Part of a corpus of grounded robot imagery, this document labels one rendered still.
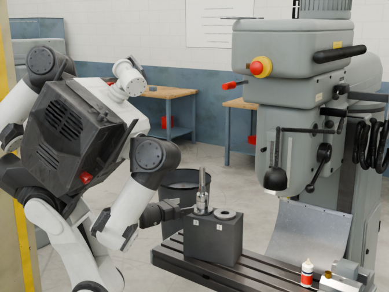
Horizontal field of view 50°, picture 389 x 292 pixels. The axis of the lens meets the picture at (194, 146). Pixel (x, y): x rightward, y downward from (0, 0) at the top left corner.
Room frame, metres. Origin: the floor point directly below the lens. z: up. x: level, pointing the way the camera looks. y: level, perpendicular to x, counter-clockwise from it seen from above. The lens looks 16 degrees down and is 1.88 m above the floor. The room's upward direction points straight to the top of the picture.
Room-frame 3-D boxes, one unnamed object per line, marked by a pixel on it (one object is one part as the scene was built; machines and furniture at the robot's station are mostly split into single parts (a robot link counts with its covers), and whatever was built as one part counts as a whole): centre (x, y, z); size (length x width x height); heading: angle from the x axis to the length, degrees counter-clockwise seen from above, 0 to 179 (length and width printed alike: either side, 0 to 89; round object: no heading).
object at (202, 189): (1.57, -0.03, 1.27); 0.03 x 0.03 x 0.11
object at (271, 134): (1.29, -0.26, 1.45); 0.04 x 0.04 x 0.21; 55
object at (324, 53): (1.32, -0.46, 1.79); 0.45 x 0.04 x 0.04; 145
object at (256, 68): (1.17, -0.18, 1.76); 0.04 x 0.03 x 0.04; 55
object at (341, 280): (1.20, -0.48, 1.04); 0.12 x 0.06 x 0.04; 52
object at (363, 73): (1.79, -0.61, 1.66); 0.80 x 0.23 x 0.20; 145
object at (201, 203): (1.57, -0.03, 1.18); 0.05 x 0.05 x 0.06
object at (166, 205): (1.47, 0.13, 1.18); 0.13 x 0.12 x 0.10; 34
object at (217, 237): (1.55, -0.08, 1.05); 0.22 x 0.12 x 0.20; 66
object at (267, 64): (1.19, -0.19, 1.76); 0.06 x 0.02 x 0.06; 55
